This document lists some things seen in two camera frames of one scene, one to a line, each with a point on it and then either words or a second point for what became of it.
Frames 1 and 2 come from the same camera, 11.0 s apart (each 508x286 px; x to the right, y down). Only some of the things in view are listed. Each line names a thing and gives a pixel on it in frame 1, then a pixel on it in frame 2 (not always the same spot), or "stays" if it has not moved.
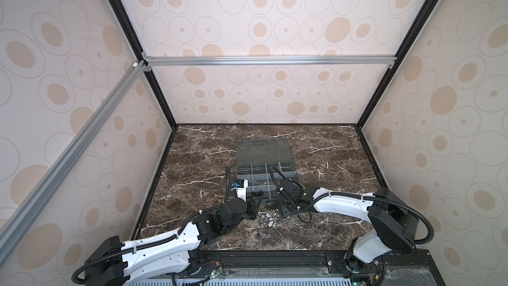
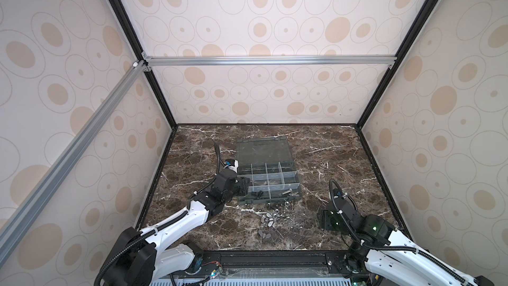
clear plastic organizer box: [256, 157] stays
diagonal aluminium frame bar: [25, 214] stays
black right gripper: [284, 212] -> [323, 220]
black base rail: [401, 267] stays
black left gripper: [252, 210] -> [243, 189]
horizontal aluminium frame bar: [352, 60] stays
